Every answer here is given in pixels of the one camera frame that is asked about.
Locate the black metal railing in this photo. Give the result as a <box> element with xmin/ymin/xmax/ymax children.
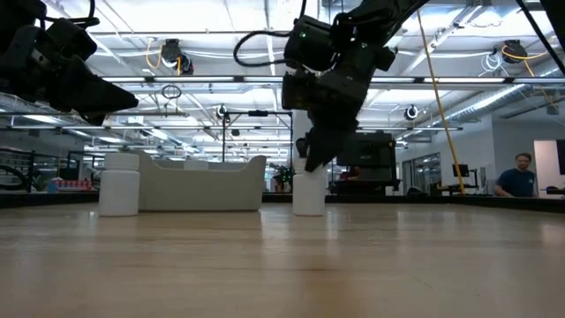
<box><xmin>0</xmin><ymin>148</ymin><xmax>103</xmax><ymax>193</ymax></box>

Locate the white pill bottle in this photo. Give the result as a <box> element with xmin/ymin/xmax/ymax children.
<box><xmin>291</xmin><ymin>157</ymin><xmax>328</xmax><ymax>217</ymax></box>
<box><xmin>97</xmin><ymin>152</ymin><xmax>141</xmax><ymax>218</ymax></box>

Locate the yellow hanging cable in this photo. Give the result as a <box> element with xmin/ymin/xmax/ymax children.
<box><xmin>413</xmin><ymin>0</ymin><xmax>466</xmax><ymax>195</ymax></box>

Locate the black low cabinet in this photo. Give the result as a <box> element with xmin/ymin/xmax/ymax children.
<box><xmin>330</xmin><ymin>178</ymin><xmax>402</xmax><ymax>197</ymax></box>

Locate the black ceiling cable reel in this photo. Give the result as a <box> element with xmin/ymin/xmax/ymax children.
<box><xmin>159</xmin><ymin>38</ymin><xmax>195</xmax><ymax>77</ymax></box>
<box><xmin>501</xmin><ymin>39</ymin><xmax>530</xmax><ymax>65</ymax></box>

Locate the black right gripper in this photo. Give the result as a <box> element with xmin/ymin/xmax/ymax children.
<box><xmin>281</xmin><ymin>42</ymin><xmax>397</xmax><ymax>174</ymax></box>

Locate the long rig light bar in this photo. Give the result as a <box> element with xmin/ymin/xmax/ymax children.
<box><xmin>100</xmin><ymin>75</ymin><xmax>565</xmax><ymax>85</ymax></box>

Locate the white board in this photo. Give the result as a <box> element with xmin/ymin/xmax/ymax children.
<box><xmin>533</xmin><ymin>140</ymin><xmax>558</xmax><ymax>190</ymax></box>

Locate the row of red boxes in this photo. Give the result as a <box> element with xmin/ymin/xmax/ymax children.
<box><xmin>53</xmin><ymin>178</ymin><xmax>96</xmax><ymax>192</ymax></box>

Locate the black wall screen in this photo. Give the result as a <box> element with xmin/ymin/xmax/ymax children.
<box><xmin>555</xmin><ymin>139</ymin><xmax>565</xmax><ymax>177</ymax></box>

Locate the person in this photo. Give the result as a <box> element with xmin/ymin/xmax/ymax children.
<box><xmin>493</xmin><ymin>152</ymin><xmax>539</xmax><ymax>199</ymax></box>

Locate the grey plastic basket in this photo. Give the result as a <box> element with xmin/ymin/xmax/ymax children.
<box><xmin>131</xmin><ymin>149</ymin><xmax>267</xmax><ymax>213</ymax></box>

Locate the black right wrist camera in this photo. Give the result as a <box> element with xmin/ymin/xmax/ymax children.
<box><xmin>282</xmin><ymin>14</ymin><xmax>339</xmax><ymax>72</ymax></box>

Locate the black aluminium table frame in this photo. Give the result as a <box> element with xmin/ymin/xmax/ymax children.
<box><xmin>0</xmin><ymin>190</ymin><xmax>565</xmax><ymax>214</ymax></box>

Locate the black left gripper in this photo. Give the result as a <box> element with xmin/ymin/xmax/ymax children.
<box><xmin>0</xmin><ymin>17</ymin><xmax>140</xmax><ymax>127</ymax></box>

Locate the black metal frame stand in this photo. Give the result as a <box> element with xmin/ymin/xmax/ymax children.
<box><xmin>222</xmin><ymin>110</ymin><xmax>295</xmax><ymax>178</ymax></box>

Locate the dark green leafy object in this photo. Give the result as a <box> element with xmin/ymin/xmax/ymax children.
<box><xmin>269</xmin><ymin>163</ymin><xmax>296</xmax><ymax>193</ymax></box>

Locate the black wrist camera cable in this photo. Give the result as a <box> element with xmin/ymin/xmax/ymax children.
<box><xmin>232</xmin><ymin>0</ymin><xmax>309</xmax><ymax>69</ymax></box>

